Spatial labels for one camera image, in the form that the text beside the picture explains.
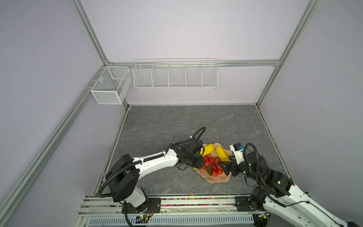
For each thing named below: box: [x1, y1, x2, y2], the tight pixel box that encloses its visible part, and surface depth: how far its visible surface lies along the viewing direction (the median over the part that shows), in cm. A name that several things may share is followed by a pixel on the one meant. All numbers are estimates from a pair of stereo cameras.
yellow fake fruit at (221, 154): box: [215, 145, 231, 162], surface depth 88 cm
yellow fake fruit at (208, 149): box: [199, 143, 215, 157], surface depth 88 cm
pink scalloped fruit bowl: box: [196, 142, 233, 184], surface depth 82 cm
